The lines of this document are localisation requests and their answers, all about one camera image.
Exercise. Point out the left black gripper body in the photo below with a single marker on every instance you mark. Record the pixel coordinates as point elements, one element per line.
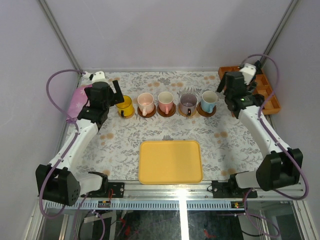
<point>116,94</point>

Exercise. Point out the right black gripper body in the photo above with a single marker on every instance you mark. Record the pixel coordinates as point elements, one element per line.
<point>227,96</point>

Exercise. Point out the yellow mug black handle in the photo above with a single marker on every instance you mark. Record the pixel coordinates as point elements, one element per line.
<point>126,107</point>

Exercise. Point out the woven rattan coaster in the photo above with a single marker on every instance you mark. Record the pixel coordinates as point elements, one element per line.
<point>126,117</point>
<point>190,113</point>

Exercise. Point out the light blue mug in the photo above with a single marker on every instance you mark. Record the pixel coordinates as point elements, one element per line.
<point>208,101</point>

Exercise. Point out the light pink mug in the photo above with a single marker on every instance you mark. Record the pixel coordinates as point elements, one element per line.
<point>145,103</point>

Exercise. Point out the brown wooden coaster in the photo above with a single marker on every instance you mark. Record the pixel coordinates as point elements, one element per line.
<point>148,115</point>
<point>203,113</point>
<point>171,112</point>

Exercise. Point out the purple mug black handle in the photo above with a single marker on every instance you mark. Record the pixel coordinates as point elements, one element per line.
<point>188,101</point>

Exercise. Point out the white mug pink handle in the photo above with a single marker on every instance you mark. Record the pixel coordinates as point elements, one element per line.
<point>165,101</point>

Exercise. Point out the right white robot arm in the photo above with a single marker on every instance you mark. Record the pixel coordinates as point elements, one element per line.
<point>281,164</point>

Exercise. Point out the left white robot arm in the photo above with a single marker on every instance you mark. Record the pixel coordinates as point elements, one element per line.
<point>56,181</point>

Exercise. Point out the pink purple folded cloth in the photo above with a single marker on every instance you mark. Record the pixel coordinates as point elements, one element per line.
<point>78,100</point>

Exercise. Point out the orange compartment tray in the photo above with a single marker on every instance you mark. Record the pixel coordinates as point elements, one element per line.
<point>263,88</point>

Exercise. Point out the black part top compartment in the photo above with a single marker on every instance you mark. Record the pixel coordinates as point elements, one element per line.
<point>258,67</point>

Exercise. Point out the yellow plastic tray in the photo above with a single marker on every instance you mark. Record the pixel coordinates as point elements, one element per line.
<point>169,162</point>

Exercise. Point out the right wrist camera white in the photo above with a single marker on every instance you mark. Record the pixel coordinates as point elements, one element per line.
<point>248,71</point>

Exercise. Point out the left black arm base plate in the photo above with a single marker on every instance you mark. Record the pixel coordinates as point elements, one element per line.
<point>110,190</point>

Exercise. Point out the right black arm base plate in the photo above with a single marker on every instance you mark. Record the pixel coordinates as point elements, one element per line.
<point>227,190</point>

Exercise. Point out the aluminium front rail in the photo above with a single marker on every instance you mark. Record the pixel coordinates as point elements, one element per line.
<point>134,190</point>

